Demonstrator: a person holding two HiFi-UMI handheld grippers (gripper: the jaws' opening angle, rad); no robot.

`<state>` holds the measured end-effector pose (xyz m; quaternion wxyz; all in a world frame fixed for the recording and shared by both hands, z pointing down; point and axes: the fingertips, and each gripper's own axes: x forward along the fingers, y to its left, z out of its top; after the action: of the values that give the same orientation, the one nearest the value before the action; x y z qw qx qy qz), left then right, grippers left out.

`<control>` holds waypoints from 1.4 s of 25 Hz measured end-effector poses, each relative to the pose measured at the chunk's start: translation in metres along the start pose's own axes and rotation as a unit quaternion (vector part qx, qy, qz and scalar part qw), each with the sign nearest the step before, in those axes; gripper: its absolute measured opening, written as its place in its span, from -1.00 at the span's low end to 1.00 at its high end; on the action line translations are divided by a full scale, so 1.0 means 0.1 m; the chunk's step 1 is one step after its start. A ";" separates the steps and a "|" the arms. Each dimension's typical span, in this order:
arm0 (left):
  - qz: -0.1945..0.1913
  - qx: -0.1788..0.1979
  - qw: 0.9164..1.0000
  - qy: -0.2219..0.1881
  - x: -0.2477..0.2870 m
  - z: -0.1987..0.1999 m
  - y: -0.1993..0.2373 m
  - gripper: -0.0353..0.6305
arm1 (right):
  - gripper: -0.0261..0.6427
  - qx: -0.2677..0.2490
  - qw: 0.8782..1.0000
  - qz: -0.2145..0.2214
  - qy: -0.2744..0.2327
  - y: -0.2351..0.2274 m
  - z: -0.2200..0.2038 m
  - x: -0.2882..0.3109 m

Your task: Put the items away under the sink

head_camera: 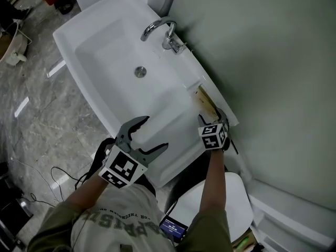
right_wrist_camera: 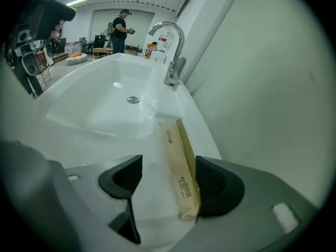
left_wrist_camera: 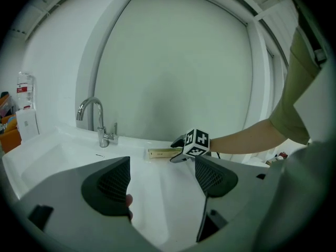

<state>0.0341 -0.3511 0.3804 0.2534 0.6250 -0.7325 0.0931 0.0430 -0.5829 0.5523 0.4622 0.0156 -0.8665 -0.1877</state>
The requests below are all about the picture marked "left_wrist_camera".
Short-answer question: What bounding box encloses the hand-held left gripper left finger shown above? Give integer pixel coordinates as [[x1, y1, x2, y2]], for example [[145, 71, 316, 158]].
[[19, 155, 165, 252]]

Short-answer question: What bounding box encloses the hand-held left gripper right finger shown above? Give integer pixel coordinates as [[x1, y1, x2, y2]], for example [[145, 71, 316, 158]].
[[195, 155, 271, 243]]

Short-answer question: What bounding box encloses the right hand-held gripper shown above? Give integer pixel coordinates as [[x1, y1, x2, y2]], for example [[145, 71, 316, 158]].
[[170, 128, 211, 164]]

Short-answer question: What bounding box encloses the person's right forearm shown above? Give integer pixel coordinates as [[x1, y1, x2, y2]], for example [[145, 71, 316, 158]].
[[209, 118, 281, 155]]

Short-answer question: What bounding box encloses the white ceramic sink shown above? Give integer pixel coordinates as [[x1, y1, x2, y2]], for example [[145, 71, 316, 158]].
[[2, 121, 272, 252]]

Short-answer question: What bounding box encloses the chrome faucet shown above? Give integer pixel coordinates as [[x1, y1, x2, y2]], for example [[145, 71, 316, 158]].
[[76, 97, 119, 149]]

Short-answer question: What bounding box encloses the white water dispenser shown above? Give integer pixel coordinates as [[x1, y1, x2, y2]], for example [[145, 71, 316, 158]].
[[15, 108, 40, 143]]

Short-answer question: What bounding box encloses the person's grey printed t-shirt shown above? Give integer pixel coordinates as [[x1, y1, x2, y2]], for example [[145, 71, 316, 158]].
[[258, 59, 336, 252]]

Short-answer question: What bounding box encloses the frosted glass partition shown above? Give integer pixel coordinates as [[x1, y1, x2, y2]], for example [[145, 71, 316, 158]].
[[94, 0, 254, 144]]

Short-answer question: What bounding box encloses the clear water bottle red label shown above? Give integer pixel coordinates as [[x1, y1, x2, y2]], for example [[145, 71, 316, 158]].
[[16, 71, 36, 110]]

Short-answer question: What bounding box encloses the white window frame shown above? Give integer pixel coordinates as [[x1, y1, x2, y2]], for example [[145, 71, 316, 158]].
[[245, 0, 299, 127]]

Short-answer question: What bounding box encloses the black harness strap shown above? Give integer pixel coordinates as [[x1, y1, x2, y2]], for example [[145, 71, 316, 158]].
[[295, 0, 329, 69]]

